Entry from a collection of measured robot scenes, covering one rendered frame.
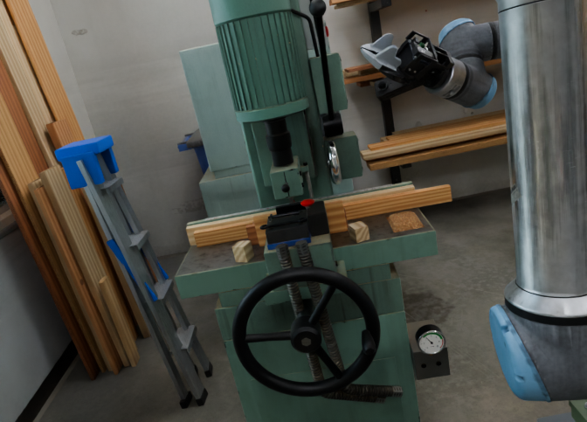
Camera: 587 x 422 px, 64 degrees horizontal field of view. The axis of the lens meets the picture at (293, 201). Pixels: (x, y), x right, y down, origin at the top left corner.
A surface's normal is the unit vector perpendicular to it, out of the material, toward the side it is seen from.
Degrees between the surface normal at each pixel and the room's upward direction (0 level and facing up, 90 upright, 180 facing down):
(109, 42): 90
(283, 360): 90
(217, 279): 90
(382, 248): 90
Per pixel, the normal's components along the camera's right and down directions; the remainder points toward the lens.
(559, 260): -0.39, 0.26
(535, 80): -0.62, 0.27
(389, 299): -0.01, 0.32
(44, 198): 0.97, -0.24
